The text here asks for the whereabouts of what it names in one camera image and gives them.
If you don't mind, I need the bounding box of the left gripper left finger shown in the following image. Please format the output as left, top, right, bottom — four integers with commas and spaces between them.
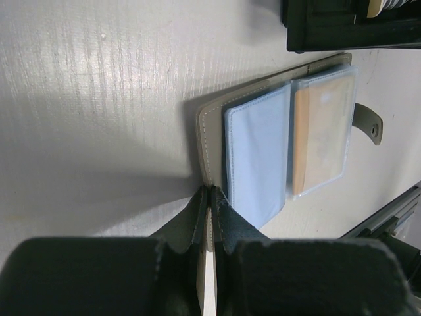
1, 186, 208, 315

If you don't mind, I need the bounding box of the white card stack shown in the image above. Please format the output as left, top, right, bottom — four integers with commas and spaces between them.
366, 0, 410, 18

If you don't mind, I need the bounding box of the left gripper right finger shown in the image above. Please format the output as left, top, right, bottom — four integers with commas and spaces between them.
210, 186, 411, 315

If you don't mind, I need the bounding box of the black plastic card tray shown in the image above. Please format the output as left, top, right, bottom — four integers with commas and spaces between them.
280, 1, 420, 53

